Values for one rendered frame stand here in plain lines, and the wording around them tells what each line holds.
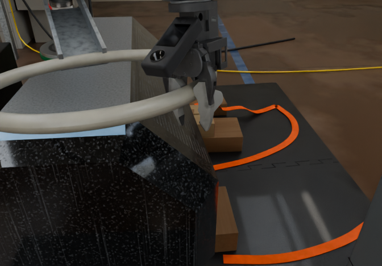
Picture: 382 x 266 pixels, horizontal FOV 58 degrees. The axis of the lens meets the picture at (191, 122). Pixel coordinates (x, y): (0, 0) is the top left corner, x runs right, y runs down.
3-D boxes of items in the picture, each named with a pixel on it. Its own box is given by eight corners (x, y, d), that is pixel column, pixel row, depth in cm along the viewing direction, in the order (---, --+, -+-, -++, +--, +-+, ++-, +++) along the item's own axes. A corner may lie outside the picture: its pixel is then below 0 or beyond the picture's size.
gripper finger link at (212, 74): (222, 102, 56) (210, 49, 54) (217, 105, 55) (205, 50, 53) (199, 104, 59) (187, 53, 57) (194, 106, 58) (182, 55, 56)
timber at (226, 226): (236, 250, 156) (238, 232, 149) (210, 253, 155) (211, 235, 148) (224, 203, 181) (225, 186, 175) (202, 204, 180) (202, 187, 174)
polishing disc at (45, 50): (55, 38, 140) (55, 36, 139) (106, 40, 138) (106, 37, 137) (29, 57, 122) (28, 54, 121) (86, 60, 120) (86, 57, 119)
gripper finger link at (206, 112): (233, 121, 61) (223, 70, 59) (216, 133, 57) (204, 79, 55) (219, 121, 63) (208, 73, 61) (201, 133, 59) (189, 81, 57)
